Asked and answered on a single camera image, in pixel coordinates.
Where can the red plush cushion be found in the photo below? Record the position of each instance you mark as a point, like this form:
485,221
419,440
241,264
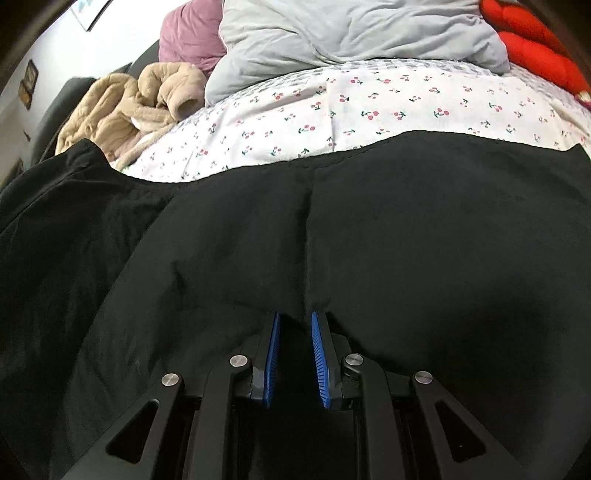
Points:
531,50

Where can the dark framed wall picture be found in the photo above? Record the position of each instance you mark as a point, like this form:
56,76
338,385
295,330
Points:
28,83

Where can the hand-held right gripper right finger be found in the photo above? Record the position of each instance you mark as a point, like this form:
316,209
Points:
321,364

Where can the black coat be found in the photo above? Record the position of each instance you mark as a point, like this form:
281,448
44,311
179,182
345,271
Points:
392,230

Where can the wall poster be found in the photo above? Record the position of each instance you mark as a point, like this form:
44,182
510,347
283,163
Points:
92,11

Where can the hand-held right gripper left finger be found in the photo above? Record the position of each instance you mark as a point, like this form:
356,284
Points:
270,360

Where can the grey pillow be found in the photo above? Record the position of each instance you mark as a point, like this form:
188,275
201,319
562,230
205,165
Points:
346,32

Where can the cherry print bedsheet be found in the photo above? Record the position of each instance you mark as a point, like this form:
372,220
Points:
323,120

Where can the beige fleece robe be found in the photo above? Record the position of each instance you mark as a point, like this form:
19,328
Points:
106,115

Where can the mauve pillow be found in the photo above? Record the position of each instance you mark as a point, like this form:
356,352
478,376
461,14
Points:
189,32

